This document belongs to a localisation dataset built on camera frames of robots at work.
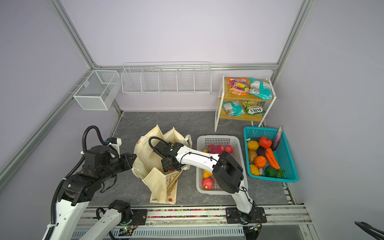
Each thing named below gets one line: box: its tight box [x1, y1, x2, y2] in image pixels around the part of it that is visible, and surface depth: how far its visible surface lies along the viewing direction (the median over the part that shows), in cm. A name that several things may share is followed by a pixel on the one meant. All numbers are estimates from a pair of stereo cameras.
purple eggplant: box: [270, 125, 283, 151], surface depth 96 cm
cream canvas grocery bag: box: [132, 124, 193, 205], surface depth 76 cm
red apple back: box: [224, 145, 234, 154], surface depth 95 cm
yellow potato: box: [247, 140, 260, 150], surface depth 97 cm
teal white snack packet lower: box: [222, 100, 245, 117], surface depth 98 cm
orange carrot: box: [265, 148, 281, 170], surface depth 94 cm
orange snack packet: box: [226, 77, 250, 96], surface depth 84 cm
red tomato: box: [259, 136, 273, 149], surface depth 94 cm
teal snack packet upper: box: [248, 77, 273, 101], surface depth 84 cm
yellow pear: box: [202, 170, 214, 179], surface depth 86 cm
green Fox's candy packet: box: [241, 100, 266, 116], surface depth 98 cm
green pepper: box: [264, 166, 285, 178], surface depth 86 cm
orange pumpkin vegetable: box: [254, 155, 267, 168], surface depth 85 cm
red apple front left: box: [202, 177, 214, 190], surface depth 80 cm
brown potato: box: [248, 149, 258, 163], surface depth 92 cm
